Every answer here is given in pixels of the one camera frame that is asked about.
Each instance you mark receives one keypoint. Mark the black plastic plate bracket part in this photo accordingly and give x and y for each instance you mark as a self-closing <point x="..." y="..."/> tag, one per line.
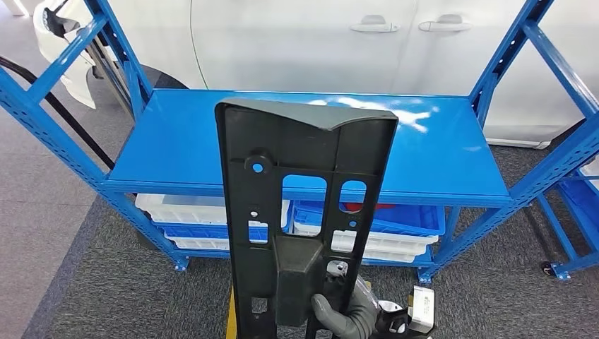
<point x="299" y="140"/>

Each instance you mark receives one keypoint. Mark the blue metal shelf rack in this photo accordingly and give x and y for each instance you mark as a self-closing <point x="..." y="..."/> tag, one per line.
<point x="178" y="140"/>
<point x="559" y="229"/>

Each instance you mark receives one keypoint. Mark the red item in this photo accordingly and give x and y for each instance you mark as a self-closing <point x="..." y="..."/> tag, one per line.
<point x="355" y="208"/>

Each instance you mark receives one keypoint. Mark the blue plastic bin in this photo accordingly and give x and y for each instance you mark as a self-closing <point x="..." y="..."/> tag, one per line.
<point x="585" y="206"/>
<point x="412" y="220"/>

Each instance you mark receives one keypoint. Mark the white car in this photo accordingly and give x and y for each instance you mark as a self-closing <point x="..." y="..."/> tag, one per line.
<point x="280" y="47"/>

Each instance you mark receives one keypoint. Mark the yellow floor tape square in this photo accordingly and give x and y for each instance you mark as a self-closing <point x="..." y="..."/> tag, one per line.
<point x="230" y="323"/>

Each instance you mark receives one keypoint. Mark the grey metal pole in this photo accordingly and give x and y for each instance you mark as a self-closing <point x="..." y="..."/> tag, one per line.
<point x="110" y="79"/>

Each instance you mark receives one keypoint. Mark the black caster wheel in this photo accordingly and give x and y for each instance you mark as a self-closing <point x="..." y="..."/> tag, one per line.
<point x="549" y="269"/>

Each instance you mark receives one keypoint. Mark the black camera module with bracket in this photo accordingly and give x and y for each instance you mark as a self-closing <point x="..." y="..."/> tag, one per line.
<point x="393" y="323"/>

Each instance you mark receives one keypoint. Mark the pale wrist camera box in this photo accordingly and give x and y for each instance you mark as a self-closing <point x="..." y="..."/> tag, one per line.
<point x="423" y="309"/>

